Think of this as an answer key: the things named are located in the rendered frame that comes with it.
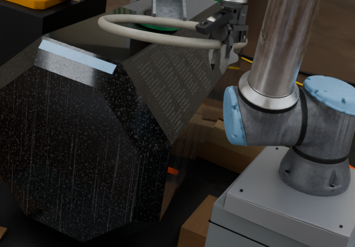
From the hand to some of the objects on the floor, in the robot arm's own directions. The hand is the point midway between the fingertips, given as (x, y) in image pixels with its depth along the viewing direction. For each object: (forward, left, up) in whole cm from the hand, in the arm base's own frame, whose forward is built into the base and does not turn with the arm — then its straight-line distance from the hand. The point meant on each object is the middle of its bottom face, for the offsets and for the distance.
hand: (215, 67), depth 201 cm
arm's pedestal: (-34, +21, -106) cm, 114 cm away
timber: (+15, -51, -104) cm, 117 cm away
